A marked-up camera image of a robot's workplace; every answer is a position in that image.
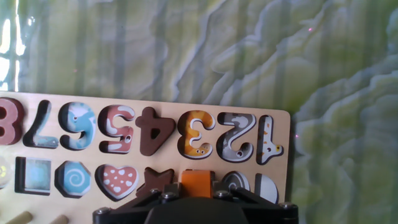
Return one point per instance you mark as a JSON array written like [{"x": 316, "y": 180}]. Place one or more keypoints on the wooden shape puzzle board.
[{"x": 174, "y": 163}]

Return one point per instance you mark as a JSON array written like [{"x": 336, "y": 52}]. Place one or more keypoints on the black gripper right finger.
[{"x": 270, "y": 213}]

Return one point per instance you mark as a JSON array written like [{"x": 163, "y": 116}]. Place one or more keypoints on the orange rectangular block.
[{"x": 197, "y": 185}]

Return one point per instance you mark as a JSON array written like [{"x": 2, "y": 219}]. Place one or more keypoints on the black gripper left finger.
[{"x": 130, "y": 213}]

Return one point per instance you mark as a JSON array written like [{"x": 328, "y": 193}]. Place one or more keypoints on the green marble pattern mat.
[{"x": 217, "y": 46}]

